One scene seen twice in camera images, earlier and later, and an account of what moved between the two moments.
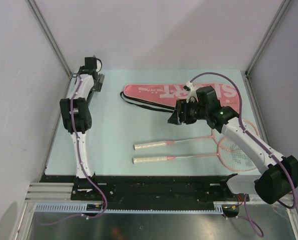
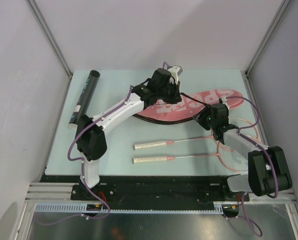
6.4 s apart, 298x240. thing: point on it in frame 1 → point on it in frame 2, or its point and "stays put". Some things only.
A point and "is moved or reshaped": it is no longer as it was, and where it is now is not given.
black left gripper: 97,87 → 176,97
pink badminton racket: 228,153 stays put
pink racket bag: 167,94 is moved or reshaped
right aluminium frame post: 284,6 stays put
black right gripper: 177,117 → 200,118
